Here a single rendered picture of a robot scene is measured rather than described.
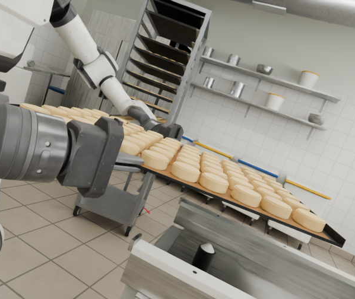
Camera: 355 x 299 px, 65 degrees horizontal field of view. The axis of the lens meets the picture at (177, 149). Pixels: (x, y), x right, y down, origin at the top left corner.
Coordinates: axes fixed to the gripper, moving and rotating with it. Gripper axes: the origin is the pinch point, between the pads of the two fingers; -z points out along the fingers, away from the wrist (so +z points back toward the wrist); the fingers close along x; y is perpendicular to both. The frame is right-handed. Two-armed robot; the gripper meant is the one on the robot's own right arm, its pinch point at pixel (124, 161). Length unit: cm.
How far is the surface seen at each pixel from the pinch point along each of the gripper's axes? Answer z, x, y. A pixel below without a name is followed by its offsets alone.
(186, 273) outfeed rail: -5.9, -10.0, -14.9
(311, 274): -43.6, -12.8, -18.8
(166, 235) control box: -18.7, -16.0, 3.1
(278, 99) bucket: -325, 73, 184
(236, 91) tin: -299, 65, 237
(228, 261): -28.5, -16.0, -7.7
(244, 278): -27.4, -16.0, -12.7
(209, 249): -15.6, -9.9, -10.5
